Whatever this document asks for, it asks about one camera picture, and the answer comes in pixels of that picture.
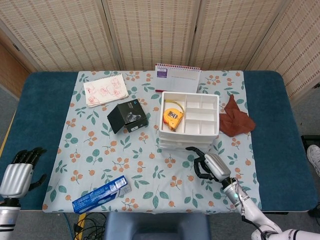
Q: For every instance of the blue toothpaste box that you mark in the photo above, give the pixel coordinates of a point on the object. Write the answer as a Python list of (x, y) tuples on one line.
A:
[(100, 196)]

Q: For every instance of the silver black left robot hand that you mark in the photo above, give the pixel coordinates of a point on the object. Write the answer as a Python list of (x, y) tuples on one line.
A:
[(16, 180)]

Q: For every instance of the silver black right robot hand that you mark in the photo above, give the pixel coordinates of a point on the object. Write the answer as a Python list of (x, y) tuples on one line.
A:
[(217, 166)]

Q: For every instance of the clear plastic deep drawer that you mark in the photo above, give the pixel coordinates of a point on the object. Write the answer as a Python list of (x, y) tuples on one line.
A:
[(175, 149)]

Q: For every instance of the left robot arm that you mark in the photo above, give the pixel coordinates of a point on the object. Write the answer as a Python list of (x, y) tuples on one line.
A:
[(8, 215)]

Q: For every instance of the white drawer organizer box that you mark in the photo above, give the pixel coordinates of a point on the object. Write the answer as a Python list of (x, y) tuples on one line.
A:
[(201, 132)]

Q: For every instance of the black floor equipment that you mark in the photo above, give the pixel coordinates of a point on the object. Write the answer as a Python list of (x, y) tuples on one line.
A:
[(311, 140)]

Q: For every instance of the brown cloth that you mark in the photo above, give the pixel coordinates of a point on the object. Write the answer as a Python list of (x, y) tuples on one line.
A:
[(236, 122)]

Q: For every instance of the woven bamboo folding screen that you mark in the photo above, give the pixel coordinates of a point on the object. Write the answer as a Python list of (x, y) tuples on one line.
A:
[(155, 32)]

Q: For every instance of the yellow tape measure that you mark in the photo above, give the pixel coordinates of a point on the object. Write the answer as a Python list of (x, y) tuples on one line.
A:
[(172, 118)]

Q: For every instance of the black product box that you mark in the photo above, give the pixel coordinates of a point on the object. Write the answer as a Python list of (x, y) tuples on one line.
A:
[(131, 112)]

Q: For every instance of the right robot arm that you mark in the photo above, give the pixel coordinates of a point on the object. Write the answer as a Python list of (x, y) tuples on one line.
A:
[(252, 210)]

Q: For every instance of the floral print tablecloth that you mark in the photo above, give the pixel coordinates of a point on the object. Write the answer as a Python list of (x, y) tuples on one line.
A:
[(140, 175)]

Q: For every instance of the blue padded seat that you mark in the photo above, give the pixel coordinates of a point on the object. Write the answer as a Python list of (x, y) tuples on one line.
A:
[(157, 227)]

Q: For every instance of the white sneaker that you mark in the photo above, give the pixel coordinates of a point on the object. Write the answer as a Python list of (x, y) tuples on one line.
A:
[(314, 157)]

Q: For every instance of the white desk calendar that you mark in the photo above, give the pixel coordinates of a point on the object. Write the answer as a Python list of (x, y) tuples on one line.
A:
[(178, 82)]

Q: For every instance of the notepad with red drawings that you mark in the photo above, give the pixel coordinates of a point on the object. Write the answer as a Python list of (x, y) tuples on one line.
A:
[(106, 91)]

